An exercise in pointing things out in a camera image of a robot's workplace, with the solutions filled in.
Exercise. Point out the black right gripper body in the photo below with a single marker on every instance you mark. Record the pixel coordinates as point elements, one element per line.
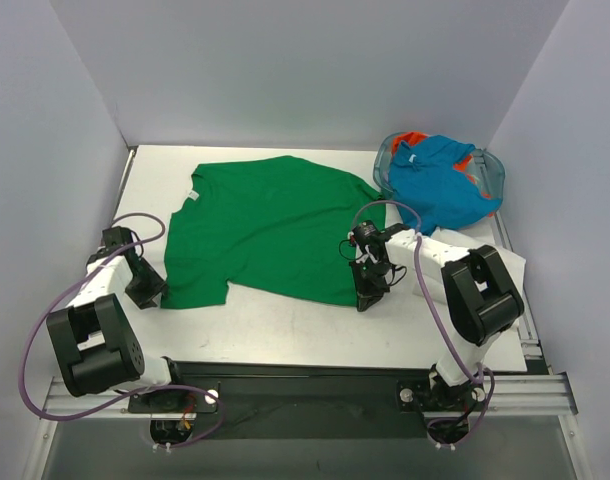
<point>368,288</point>

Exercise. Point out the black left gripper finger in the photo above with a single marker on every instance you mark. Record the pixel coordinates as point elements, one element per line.
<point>147,273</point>
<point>142,293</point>

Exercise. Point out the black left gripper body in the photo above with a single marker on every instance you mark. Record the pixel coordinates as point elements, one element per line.
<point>145,284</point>

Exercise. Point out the green t shirt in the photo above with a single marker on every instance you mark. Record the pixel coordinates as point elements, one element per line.
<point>277,225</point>

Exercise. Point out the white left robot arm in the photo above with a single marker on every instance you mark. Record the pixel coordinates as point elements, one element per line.
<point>95,345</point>

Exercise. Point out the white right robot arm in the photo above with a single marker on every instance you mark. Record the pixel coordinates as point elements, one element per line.
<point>469,292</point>

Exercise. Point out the blue t shirt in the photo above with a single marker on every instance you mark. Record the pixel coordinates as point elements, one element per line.
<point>440,185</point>

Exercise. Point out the white cloth sheet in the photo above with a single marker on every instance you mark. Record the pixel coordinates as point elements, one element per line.
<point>514,263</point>

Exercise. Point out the orange t shirt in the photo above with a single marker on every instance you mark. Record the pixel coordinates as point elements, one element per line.
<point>410,139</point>

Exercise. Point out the clear blue plastic bin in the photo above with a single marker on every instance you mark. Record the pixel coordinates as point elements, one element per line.
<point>482,168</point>

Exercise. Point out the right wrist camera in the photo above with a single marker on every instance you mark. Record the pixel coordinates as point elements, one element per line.
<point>364,233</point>

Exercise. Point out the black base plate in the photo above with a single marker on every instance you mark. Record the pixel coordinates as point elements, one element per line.
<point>280,402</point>

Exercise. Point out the aluminium frame rail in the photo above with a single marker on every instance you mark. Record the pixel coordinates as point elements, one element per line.
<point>277,353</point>

